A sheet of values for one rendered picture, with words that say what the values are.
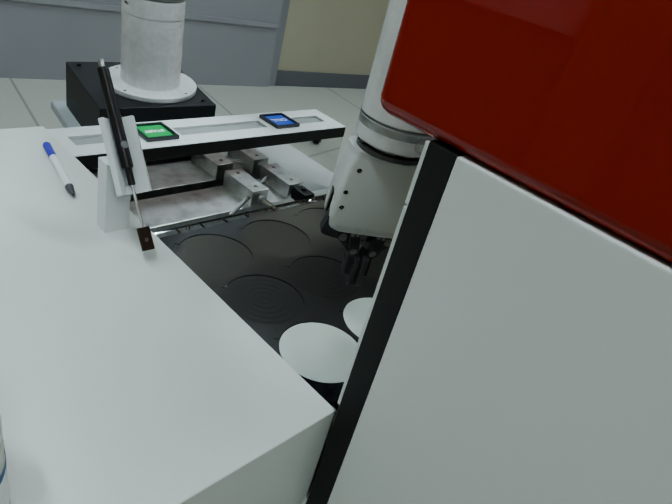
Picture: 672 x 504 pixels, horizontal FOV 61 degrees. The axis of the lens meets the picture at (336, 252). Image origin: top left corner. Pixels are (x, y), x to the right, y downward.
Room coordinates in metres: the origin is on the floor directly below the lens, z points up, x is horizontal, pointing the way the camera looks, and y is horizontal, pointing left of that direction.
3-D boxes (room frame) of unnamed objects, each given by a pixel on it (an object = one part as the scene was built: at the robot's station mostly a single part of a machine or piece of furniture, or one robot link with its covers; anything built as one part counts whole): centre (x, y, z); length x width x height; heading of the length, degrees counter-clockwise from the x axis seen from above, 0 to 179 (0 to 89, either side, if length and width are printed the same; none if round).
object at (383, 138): (0.57, -0.03, 1.15); 0.09 x 0.08 x 0.03; 107
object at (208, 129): (0.93, 0.25, 0.89); 0.55 x 0.09 x 0.14; 143
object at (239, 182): (0.86, 0.18, 0.89); 0.08 x 0.03 x 0.03; 53
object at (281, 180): (0.93, 0.13, 0.89); 0.08 x 0.03 x 0.03; 53
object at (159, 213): (0.80, 0.23, 0.87); 0.36 x 0.08 x 0.03; 143
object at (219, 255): (0.66, 0.00, 0.90); 0.34 x 0.34 x 0.01; 53
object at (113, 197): (0.53, 0.24, 1.03); 0.06 x 0.04 x 0.13; 53
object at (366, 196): (0.57, -0.03, 1.09); 0.10 x 0.07 x 0.11; 107
